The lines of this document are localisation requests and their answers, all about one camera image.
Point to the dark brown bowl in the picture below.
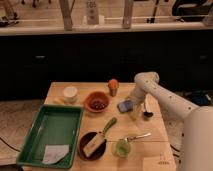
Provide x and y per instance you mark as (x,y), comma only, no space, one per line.
(84,140)

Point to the white remote on shelf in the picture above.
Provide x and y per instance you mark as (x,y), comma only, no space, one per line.
(92,12)

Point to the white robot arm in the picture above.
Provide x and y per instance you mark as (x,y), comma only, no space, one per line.
(196,152)

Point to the green handled spatula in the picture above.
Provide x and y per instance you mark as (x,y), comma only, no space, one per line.
(98,139)

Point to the green small cup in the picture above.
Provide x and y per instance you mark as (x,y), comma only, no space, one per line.
(122,148)

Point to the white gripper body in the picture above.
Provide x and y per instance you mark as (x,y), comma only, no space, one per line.
(137,96)

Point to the white small cup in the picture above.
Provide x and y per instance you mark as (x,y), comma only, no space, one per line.
(70,93)

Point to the silver spoon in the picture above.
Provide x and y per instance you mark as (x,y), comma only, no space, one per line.
(131,138)

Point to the green plastic tray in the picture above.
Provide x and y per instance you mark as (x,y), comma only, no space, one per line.
(52,125)

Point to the orange bowl with beans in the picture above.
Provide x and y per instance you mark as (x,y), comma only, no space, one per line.
(96,102)

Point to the blue sponge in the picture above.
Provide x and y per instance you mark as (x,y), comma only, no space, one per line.
(125,106)

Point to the yellow small item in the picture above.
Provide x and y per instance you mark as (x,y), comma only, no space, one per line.
(59,101)

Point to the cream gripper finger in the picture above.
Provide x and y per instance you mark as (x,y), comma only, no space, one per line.
(135,112)

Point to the grey cloth in tray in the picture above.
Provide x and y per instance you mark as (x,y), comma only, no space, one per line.
(54,153)

